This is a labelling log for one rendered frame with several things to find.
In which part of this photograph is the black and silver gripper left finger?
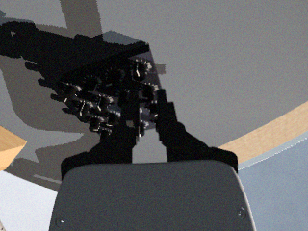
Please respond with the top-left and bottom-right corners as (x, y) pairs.
(61, 90), (140, 180)

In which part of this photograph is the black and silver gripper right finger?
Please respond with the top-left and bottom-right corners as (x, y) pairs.
(157, 89), (238, 174)

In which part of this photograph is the black knob box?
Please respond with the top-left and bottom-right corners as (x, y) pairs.
(57, 44), (162, 141)

